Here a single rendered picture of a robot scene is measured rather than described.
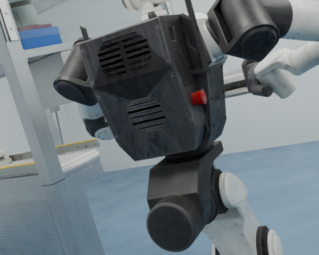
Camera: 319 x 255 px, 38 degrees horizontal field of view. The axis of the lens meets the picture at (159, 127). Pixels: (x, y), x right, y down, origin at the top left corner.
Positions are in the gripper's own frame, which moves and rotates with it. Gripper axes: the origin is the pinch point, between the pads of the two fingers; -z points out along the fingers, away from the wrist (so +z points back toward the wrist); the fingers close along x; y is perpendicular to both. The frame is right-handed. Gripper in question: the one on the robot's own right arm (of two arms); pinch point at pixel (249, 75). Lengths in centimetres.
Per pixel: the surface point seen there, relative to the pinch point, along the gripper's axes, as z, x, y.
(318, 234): -91, 111, 44
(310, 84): -288, 60, 149
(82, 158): -29, 14, -65
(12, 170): -30, 10, -92
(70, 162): -24, 14, -69
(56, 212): -8, 26, -77
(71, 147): -46, 12, -69
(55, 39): -35, -33, -60
